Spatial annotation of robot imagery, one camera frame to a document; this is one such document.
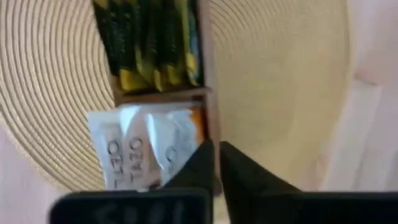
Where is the round woven placemat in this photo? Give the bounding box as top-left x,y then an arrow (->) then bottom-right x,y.
0,0 -> 351,192

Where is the white orange tea packet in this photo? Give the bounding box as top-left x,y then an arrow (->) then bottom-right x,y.
145,106 -> 205,186
87,107 -> 126,190
119,104 -> 164,191

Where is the green yellow tea packet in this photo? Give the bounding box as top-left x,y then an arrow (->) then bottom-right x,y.
92,0 -> 124,77
163,0 -> 189,86
119,0 -> 147,92
185,0 -> 205,86
139,0 -> 167,91

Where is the wooden three-compartment tea box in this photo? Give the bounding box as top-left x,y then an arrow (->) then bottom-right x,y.
110,0 -> 222,195

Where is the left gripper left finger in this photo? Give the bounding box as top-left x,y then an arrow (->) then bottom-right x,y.
162,139 -> 216,224

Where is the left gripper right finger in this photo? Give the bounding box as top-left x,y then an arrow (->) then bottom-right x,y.
219,140 -> 303,224

